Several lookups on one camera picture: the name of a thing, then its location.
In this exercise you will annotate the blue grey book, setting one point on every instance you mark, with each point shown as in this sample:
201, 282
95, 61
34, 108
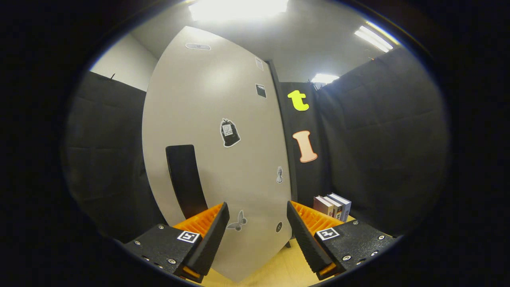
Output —
346, 208

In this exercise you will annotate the dark grey cabinet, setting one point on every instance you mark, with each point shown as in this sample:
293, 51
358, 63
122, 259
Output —
294, 179

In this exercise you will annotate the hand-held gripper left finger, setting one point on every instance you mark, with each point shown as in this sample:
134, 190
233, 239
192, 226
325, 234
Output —
211, 239

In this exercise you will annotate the black backdrop cloth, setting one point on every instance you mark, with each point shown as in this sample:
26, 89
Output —
378, 139

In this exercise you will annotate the small ceiling light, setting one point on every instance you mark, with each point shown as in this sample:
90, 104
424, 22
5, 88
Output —
324, 78

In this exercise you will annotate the long ceiling light strip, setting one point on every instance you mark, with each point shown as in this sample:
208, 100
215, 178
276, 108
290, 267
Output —
374, 38

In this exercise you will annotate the brown pink book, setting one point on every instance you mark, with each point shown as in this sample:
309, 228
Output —
320, 206

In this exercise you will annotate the white spine book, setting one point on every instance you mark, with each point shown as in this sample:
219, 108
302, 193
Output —
338, 209

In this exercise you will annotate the light grey cabinet door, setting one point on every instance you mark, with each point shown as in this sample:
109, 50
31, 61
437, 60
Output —
207, 99

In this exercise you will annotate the large ceiling light panel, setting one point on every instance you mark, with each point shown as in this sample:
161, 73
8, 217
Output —
239, 8

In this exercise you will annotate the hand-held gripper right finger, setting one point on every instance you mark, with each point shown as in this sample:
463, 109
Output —
305, 235

